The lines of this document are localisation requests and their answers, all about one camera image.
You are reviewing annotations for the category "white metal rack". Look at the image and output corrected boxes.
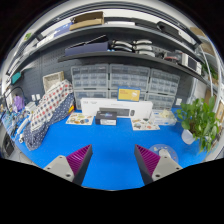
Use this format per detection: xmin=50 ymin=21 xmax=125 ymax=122
xmin=194 ymin=26 xmax=224 ymax=124

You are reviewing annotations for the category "long white keyboard box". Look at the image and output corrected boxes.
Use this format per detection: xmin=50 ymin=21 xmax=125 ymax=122
xmin=80 ymin=97 xmax=154 ymax=120

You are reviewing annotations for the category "green potted plant white pot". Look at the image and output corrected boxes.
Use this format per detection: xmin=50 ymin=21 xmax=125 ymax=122
xmin=175 ymin=96 xmax=219 ymax=153

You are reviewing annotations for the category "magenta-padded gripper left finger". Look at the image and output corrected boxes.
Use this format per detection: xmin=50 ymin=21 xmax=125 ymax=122
xmin=43 ymin=143 xmax=94 ymax=187

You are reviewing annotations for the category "purple toy figure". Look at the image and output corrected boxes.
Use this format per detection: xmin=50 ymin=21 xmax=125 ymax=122
xmin=12 ymin=94 xmax=26 ymax=113

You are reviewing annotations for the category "yellow blue box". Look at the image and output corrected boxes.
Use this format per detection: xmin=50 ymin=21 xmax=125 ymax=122
xmin=116 ymin=86 xmax=142 ymax=103

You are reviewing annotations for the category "small black box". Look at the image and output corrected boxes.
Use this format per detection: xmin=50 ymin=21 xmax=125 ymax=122
xmin=94 ymin=110 xmax=118 ymax=127

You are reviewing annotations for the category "white blue glove box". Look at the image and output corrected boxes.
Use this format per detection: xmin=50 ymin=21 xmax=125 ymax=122
xmin=151 ymin=109 xmax=178 ymax=127

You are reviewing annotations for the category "red white checkered cloth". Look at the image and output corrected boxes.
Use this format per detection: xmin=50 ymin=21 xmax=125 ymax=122
xmin=29 ymin=79 xmax=74 ymax=133

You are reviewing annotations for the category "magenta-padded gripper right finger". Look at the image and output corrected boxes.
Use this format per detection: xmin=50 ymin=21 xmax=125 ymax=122
xmin=133 ymin=143 xmax=184 ymax=186

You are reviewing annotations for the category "navy polka dot cloth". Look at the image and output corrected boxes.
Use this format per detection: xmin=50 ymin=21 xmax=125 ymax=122
xmin=22 ymin=91 xmax=75 ymax=152

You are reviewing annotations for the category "colourful sticker sheet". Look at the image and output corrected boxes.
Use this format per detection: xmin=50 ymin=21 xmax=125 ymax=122
xmin=65 ymin=112 xmax=95 ymax=127
xmin=130 ymin=118 xmax=161 ymax=132

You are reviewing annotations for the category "white woven basket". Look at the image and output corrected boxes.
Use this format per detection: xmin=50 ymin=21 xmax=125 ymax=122
xmin=42 ymin=70 xmax=66 ymax=93

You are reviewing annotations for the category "dark wall shelf unit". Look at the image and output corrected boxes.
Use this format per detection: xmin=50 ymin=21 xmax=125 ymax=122
xmin=3 ymin=10 xmax=214 ymax=88

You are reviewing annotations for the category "round blue printed mouse pad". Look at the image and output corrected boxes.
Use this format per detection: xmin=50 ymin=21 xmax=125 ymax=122
xmin=148 ymin=143 xmax=179 ymax=164

